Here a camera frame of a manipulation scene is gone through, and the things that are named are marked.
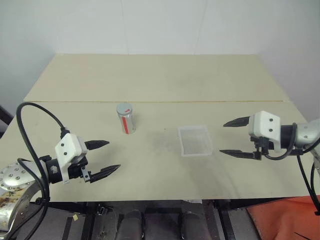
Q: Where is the orange mat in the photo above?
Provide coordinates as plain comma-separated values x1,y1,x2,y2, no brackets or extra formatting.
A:
245,195,320,240

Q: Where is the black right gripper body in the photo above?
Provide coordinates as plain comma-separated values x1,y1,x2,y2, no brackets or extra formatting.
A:
249,136,276,161

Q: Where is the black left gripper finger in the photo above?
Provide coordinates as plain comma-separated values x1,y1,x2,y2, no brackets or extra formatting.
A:
84,139,111,151
89,163,122,184

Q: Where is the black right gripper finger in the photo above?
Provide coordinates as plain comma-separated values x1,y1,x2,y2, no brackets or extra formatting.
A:
218,148,255,159
222,115,252,129

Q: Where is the black table frame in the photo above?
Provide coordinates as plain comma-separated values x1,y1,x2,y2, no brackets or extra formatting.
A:
47,197,298,240

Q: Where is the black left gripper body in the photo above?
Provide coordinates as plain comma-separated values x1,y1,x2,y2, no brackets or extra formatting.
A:
67,156,92,183

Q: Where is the light grey round lid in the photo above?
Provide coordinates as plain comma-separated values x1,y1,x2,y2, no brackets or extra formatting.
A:
115,102,134,118

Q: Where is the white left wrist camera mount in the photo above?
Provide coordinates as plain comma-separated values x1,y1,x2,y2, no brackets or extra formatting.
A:
54,133,89,185

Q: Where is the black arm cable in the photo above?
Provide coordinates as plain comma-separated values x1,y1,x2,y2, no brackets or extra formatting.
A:
263,123,320,216
4,101,72,240

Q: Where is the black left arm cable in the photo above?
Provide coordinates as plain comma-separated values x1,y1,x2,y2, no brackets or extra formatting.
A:
4,101,72,240

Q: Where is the clear plastic tray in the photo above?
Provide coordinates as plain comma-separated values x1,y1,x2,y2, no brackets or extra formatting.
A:
177,125,214,158

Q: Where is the dark rounded shape with clamp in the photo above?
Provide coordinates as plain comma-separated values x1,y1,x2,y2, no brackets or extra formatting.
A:
91,204,119,240

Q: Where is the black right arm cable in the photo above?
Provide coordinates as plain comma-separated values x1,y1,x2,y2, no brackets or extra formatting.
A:
263,123,320,216

